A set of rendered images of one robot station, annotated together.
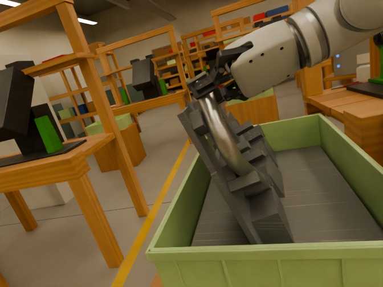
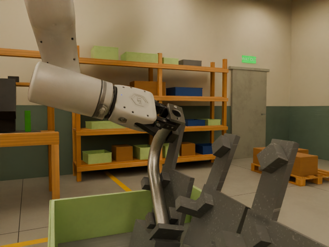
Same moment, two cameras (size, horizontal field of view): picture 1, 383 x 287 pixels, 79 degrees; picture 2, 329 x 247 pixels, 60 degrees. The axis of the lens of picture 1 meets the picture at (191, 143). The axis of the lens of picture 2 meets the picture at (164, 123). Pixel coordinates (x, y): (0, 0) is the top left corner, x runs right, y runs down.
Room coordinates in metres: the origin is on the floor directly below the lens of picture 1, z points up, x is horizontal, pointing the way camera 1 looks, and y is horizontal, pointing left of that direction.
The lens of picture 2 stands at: (0.95, -0.51, 1.20)
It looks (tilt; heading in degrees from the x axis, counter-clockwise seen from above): 3 degrees down; 140
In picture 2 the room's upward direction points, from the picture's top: straight up
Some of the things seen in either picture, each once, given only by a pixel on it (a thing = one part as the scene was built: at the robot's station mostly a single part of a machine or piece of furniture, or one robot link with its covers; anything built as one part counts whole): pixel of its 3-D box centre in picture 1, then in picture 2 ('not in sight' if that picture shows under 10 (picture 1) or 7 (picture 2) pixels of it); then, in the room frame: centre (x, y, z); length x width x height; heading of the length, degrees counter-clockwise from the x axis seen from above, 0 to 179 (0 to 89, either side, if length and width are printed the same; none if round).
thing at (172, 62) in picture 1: (188, 70); not in sight; (10.86, -0.75, 1.11); 3.01 x 0.54 x 2.23; 76
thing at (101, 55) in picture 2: not in sight; (155, 112); (-3.36, 2.83, 1.12); 3.01 x 0.54 x 2.23; 76
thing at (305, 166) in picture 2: not in sight; (291, 163); (-1.48, 4.42, 0.22); 1.20 x 0.81 x 0.44; 161
